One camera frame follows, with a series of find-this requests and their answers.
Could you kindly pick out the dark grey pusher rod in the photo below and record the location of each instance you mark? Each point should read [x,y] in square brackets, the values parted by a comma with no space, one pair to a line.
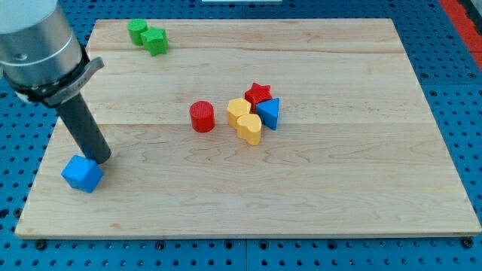
[81,124]

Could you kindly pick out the blue cube block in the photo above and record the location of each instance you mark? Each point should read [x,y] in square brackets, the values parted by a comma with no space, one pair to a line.
[82,174]

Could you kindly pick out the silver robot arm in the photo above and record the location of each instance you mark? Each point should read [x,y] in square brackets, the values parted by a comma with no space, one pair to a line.
[43,61]

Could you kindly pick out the green cylinder block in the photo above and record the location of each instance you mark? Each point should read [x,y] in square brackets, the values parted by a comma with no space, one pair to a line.
[136,27]

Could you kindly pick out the green star block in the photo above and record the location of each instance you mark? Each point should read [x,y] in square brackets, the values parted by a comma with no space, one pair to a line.
[155,41]

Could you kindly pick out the red cylinder block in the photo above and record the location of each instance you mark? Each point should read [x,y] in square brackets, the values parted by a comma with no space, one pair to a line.
[202,116]

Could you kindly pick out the yellow hexagon block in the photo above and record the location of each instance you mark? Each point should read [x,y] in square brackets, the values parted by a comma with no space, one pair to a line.
[237,108]

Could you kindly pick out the wooden board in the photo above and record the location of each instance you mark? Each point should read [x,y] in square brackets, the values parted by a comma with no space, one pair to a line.
[356,154]

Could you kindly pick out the yellow heart block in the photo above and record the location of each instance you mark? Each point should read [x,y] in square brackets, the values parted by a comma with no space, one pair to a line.
[249,128]

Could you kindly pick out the red star block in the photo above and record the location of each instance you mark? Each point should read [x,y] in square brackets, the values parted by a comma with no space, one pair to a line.
[257,94]

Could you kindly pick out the blue triangle block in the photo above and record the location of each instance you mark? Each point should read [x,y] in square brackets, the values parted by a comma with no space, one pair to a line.
[268,111]

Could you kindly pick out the red tape strip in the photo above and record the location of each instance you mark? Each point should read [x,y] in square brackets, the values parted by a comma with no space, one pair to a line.
[467,22]

